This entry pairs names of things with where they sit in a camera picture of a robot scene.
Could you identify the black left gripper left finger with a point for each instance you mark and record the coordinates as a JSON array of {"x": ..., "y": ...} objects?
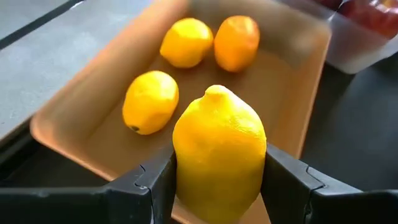
[{"x": 146, "y": 196}]

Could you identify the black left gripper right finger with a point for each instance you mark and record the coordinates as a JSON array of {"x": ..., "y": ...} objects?
[{"x": 298, "y": 196}]

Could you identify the yellow lemon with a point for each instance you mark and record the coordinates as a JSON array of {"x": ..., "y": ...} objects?
[
  {"x": 186, "y": 42},
  {"x": 150, "y": 102},
  {"x": 217, "y": 149}
]

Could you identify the orange citrus fruit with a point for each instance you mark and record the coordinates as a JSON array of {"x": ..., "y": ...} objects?
[{"x": 236, "y": 43}]

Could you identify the dark red apple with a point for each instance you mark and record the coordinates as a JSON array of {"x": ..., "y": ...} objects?
[
  {"x": 328, "y": 3},
  {"x": 370, "y": 17}
]

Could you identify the orange plastic basket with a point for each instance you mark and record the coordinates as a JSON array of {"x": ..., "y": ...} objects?
[{"x": 93, "y": 118}]

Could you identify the white plastic basket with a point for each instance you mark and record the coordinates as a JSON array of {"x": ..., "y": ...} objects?
[{"x": 351, "y": 53}]

